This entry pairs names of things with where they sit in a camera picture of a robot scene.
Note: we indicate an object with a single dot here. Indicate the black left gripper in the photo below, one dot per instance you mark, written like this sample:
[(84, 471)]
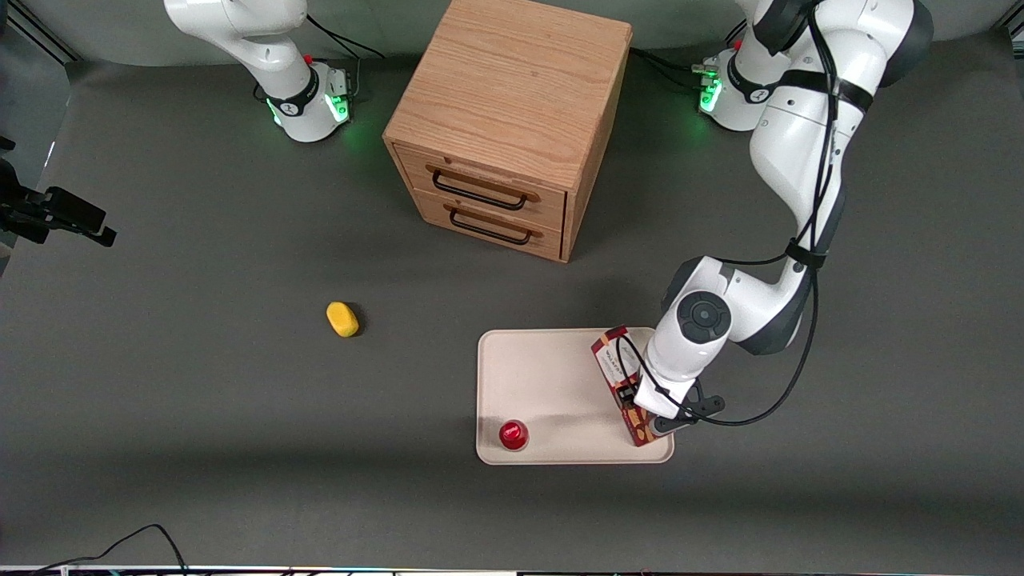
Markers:
[(626, 394)]

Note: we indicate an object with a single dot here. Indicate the small red cup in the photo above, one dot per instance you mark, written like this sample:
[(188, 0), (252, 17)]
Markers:
[(513, 434)]

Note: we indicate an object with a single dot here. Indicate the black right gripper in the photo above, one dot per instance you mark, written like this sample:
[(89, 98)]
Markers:
[(32, 214)]

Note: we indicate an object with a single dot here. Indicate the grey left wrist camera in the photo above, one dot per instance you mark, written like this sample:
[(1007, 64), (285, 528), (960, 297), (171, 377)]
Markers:
[(668, 426)]

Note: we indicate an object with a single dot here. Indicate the yellow sponge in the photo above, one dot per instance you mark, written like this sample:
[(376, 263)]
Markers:
[(342, 318)]

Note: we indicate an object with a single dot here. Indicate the beige plastic tray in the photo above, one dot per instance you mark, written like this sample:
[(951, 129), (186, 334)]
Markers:
[(552, 384)]

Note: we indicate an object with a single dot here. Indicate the red cookie box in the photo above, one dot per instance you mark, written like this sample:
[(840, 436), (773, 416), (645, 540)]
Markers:
[(610, 356)]

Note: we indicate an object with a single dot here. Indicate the wooden drawer cabinet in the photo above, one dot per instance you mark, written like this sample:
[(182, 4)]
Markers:
[(512, 88)]

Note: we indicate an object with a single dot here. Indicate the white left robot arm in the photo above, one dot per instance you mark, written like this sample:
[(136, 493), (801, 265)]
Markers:
[(800, 144)]

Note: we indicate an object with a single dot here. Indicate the plain wooden drawer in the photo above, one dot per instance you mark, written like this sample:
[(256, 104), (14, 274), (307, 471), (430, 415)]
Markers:
[(548, 242)]

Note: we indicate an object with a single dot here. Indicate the wooden drawer with notch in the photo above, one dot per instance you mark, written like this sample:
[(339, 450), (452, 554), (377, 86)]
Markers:
[(552, 206)]

